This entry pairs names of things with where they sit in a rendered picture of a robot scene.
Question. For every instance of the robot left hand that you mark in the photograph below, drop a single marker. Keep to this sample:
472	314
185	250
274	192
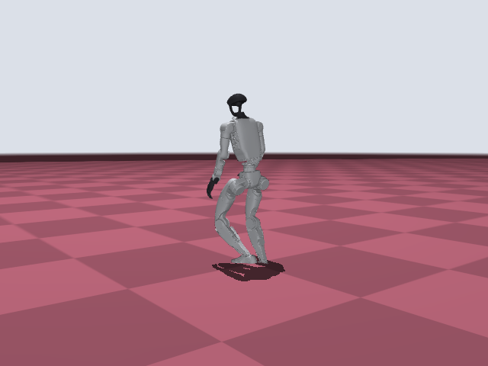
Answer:
211	186

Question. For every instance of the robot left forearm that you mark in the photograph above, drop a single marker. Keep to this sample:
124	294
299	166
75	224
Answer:
218	167

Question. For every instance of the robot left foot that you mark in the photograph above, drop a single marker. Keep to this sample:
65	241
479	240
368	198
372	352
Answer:
251	259

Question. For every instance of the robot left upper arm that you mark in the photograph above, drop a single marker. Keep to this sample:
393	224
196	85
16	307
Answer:
225	130

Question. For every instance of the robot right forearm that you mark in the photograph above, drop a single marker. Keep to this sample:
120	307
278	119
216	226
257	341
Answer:
256	161

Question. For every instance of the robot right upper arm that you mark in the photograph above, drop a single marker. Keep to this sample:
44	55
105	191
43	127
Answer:
260	130

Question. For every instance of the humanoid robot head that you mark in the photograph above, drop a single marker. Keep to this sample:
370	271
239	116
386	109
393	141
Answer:
237	100

